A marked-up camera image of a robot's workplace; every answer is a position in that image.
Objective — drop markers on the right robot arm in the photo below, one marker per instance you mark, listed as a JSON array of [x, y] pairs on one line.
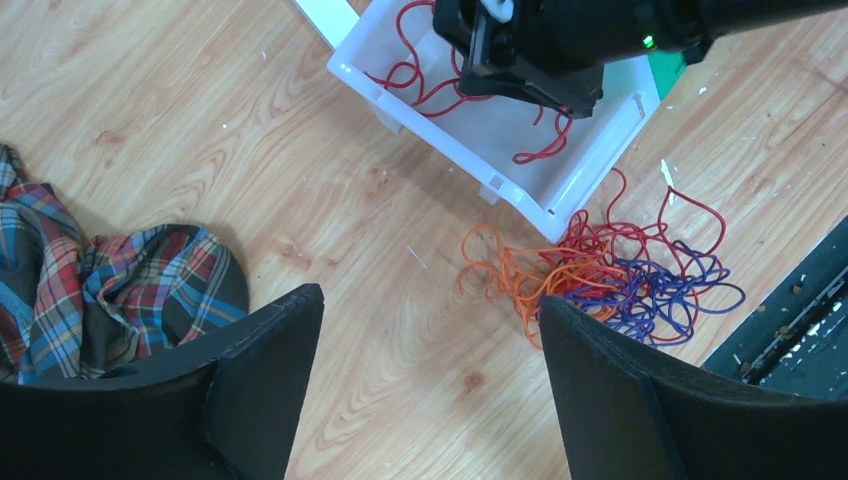
[[723, 17]]

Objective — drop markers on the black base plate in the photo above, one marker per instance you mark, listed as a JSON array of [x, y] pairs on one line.
[[796, 339]]

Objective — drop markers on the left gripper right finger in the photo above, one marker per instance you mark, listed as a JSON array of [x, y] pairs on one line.
[[628, 411]]

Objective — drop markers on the clothes rack pole with base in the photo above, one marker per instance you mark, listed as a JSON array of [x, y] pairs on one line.
[[333, 20]]

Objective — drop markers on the white plastic bin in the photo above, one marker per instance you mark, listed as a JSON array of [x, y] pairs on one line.
[[482, 137]]

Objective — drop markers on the plaid shirt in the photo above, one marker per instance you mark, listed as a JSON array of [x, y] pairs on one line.
[[77, 307]]

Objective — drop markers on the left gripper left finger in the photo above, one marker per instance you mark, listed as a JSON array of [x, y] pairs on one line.
[[223, 406]]

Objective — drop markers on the green plastic bin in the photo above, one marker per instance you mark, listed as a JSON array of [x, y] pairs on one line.
[[667, 69]]

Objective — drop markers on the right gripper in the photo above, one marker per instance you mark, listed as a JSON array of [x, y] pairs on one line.
[[561, 36]]

